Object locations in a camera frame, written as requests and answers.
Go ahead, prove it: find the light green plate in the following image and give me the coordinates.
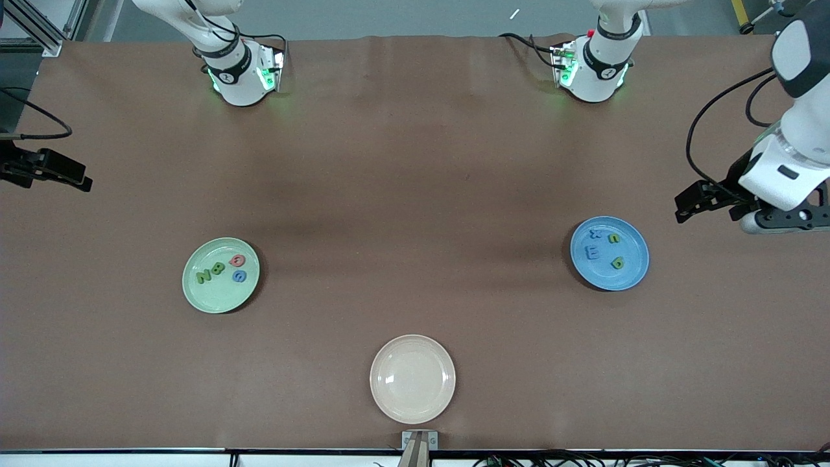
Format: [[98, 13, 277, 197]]
[[182, 237, 261, 315]]

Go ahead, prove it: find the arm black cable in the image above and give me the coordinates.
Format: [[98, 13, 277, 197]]
[[686, 68, 779, 198], [0, 88, 73, 140]]

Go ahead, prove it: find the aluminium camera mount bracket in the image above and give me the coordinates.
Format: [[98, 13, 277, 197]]
[[401, 431, 438, 467]]

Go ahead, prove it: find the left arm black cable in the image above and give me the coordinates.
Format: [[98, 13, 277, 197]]
[[686, 68, 779, 198]]

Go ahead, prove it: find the aluminium frame profile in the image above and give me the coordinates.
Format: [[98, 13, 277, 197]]
[[0, 0, 88, 58]]

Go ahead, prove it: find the black base power cable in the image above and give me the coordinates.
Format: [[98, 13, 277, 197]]
[[499, 32, 558, 69]]

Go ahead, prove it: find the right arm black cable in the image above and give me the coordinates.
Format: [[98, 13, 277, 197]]
[[0, 88, 73, 140]]

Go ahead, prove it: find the brown table cover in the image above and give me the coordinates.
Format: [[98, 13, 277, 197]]
[[0, 34, 830, 451]]

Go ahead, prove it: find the black cable bundle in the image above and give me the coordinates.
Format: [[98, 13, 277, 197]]
[[473, 448, 830, 467]]

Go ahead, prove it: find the cream plate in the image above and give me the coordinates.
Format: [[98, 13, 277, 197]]
[[370, 334, 456, 425]]

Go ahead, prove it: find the blue plate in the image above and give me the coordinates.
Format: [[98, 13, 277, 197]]
[[570, 215, 650, 291]]

